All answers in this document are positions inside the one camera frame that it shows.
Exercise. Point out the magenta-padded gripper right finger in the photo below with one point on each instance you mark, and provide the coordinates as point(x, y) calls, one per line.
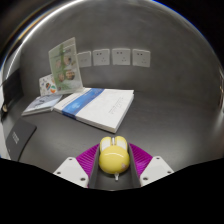
point(141, 161)

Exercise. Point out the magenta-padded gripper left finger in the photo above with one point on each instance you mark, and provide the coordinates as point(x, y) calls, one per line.
point(85, 161)

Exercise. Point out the yellow computer mouse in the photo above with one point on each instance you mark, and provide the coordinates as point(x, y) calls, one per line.
point(114, 160)

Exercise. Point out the white book with blue band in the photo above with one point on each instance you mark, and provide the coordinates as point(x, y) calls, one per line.
point(103, 108)

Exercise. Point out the grey photo cover book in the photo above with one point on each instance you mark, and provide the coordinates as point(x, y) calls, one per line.
point(41, 104)

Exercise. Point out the white sticker sheet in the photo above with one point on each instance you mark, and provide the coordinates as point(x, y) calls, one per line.
point(46, 86)

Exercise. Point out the green printed leaflet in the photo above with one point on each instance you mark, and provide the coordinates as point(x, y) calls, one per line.
point(65, 66)

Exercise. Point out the row of white wall sockets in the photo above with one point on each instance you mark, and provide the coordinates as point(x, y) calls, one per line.
point(121, 56)

